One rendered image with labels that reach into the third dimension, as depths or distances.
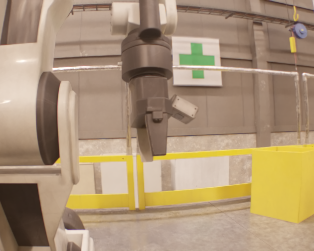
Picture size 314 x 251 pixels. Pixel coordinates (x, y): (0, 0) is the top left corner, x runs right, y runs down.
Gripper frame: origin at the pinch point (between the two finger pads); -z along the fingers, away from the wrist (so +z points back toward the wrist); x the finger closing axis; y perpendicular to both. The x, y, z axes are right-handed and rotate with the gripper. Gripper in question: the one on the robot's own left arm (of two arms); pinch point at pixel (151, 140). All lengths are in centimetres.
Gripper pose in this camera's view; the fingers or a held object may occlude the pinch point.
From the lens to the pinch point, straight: 47.5
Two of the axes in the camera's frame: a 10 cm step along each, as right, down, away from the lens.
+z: -0.7, -9.8, 1.7
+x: 2.0, -1.8, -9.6
